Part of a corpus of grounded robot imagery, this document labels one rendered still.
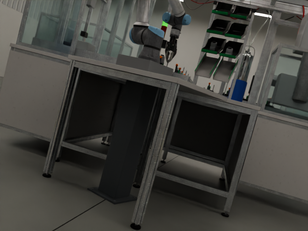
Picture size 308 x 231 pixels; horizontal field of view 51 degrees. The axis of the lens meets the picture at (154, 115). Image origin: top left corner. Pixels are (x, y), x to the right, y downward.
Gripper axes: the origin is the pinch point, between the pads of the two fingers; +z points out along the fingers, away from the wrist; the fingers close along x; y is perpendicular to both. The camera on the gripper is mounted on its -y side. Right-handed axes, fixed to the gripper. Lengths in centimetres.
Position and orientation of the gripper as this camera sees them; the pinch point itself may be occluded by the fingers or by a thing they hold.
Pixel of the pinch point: (167, 61)
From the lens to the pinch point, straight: 258.2
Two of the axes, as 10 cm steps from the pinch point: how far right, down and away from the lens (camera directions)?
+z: -2.6, 9.7, 0.5
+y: -1.9, 0.1, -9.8
